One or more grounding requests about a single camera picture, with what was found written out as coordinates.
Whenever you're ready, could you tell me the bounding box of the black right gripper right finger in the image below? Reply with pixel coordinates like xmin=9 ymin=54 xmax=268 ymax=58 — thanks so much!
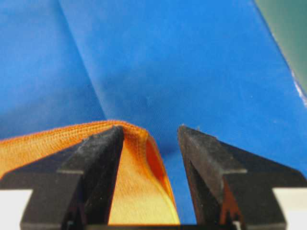
xmin=177 ymin=125 xmax=307 ymax=230

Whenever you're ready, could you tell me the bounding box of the orange towel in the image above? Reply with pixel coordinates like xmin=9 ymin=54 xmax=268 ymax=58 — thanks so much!
xmin=0 ymin=120 xmax=180 ymax=225

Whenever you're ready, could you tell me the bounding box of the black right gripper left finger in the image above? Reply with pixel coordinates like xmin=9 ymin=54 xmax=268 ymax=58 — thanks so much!
xmin=0 ymin=126 xmax=124 ymax=230

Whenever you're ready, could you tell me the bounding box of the blue table cloth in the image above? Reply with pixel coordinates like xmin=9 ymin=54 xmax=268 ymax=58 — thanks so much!
xmin=0 ymin=0 xmax=307 ymax=224

